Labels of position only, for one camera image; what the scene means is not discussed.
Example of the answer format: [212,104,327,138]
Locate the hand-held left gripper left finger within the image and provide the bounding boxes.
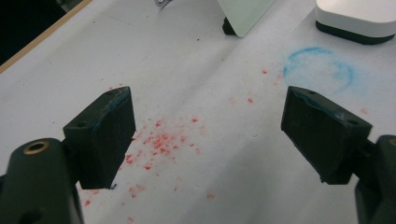
[63,86,137,191]

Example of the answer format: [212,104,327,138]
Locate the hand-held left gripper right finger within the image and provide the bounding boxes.
[280,85,374,186]

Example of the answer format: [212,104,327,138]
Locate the white whiteboard eraser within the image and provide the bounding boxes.
[315,0,396,46]

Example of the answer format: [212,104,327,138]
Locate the white table cover sheet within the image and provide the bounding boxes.
[0,0,396,224]

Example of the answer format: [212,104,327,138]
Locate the white glass whiteboard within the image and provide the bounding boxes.
[216,0,277,38]

